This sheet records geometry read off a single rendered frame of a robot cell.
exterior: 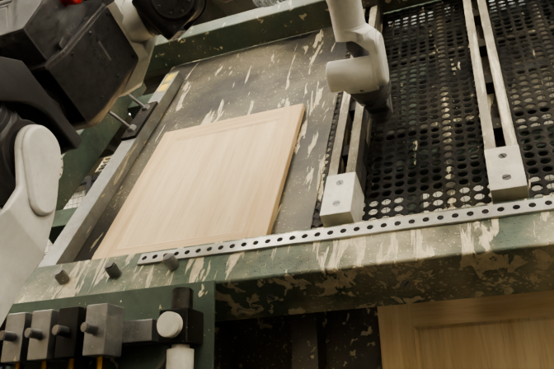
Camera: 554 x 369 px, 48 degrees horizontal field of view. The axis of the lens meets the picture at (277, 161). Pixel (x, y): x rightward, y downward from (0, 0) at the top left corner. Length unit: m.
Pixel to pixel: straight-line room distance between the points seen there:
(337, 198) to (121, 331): 0.48
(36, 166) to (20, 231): 0.10
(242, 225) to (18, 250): 0.54
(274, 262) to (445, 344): 0.38
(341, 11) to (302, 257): 0.48
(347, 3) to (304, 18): 0.96
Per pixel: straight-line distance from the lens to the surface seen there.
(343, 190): 1.24
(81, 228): 1.62
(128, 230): 1.54
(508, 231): 1.10
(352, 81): 1.29
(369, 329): 1.36
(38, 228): 1.01
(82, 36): 1.14
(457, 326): 1.31
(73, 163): 2.03
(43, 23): 1.10
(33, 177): 1.00
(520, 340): 1.30
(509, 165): 1.20
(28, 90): 1.07
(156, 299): 1.26
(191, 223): 1.44
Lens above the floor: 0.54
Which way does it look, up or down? 23 degrees up
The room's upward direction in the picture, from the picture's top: 1 degrees counter-clockwise
